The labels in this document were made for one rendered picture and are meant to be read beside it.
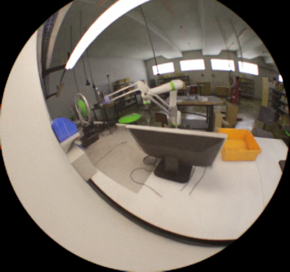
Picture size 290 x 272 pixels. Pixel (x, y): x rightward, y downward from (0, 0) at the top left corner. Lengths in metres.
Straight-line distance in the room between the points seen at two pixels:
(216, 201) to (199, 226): 0.16
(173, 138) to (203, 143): 0.13
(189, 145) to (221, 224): 0.45
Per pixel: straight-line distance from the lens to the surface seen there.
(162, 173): 0.63
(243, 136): 1.08
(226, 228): 0.60
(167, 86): 1.12
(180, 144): 0.41
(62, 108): 5.54
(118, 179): 0.70
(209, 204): 0.58
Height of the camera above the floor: 1.44
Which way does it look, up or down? 25 degrees down
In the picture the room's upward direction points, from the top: 12 degrees counter-clockwise
